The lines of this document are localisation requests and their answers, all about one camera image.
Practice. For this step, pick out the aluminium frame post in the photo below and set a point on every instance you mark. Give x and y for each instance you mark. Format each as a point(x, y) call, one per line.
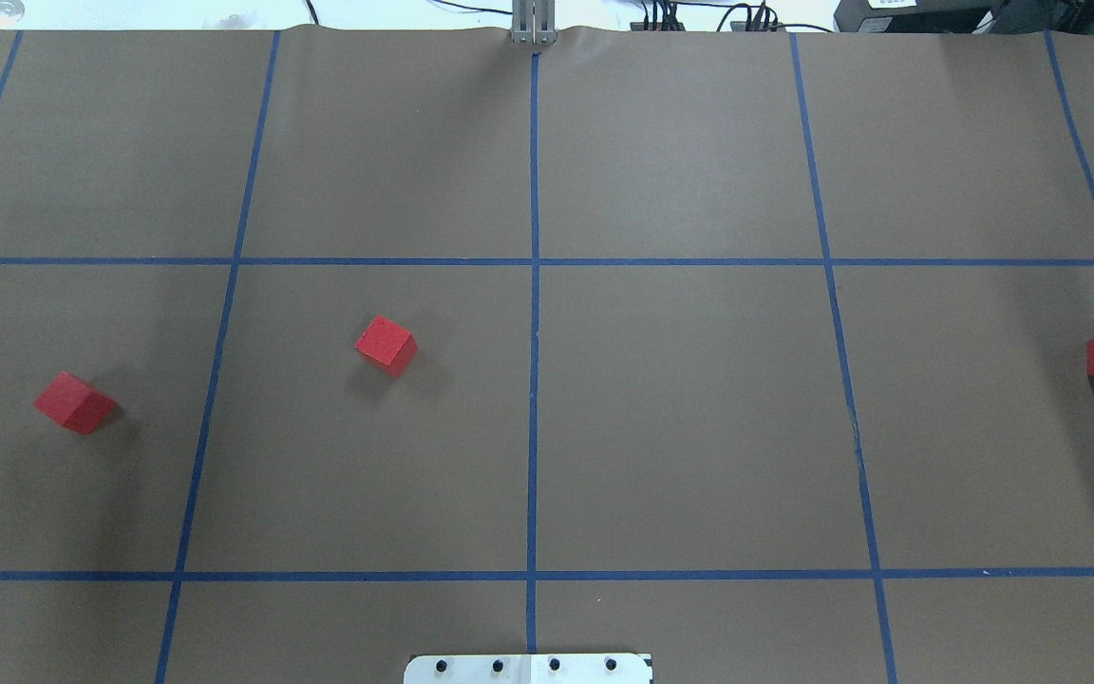
point(533, 22)

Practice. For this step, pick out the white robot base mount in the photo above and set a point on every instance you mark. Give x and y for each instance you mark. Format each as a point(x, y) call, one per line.
point(531, 668)

